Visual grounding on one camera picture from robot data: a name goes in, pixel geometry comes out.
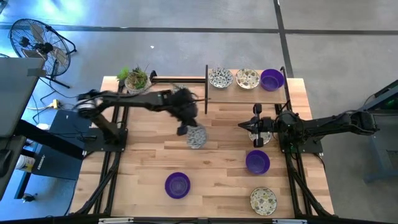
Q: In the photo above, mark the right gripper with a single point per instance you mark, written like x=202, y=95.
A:
x=269, y=124

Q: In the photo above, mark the yellow power strip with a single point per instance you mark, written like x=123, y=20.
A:
x=55, y=104

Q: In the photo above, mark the black desk leg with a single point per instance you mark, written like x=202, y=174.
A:
x=46, y=140

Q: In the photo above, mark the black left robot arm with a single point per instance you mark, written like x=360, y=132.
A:
x=130, y=99

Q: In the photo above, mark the black chair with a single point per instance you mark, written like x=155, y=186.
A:
x=4, y=161

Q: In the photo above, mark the white bucket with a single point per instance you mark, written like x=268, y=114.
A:
x=25, y=161

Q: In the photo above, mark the black computer case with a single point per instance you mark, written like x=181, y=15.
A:
x=59, y=165

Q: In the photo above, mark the blue-grey metal cart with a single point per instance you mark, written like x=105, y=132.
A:
x=388, y=155

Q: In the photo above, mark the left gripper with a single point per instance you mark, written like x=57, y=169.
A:
x=183, y=105

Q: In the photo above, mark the purple plastic bowl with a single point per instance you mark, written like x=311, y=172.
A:
x=177, y=185
x=272, y=80
x=257, y=161

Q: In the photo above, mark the yellow pear-print ceramic bowl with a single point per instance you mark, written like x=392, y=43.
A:
x=247, y=78
x=266, y=137
x=263, y=201

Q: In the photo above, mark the black caster wheel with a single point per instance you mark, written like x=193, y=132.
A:
x=29, y=197

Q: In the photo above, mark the potted plant in patterned pot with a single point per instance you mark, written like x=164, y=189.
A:
x=136, y=81

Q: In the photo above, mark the teal patterned ceramic bowl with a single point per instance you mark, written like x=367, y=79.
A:
x=197, y=138
x=179, y=87
x=220, y=77

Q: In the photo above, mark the black floor fan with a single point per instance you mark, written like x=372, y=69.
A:
x=43, y=47

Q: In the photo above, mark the white flat bar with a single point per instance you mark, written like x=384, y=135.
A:
x=115, y=220
x=289, y=221

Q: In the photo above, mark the grey desk top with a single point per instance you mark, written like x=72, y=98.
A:
x=18, y=93

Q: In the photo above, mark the black aluminium table frame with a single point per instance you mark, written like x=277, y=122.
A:
x=161, y=219

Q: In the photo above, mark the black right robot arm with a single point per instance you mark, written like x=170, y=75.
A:
x=326, y=124

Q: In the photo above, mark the wooden shelf with black frame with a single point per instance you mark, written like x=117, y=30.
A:
x=236, y=95

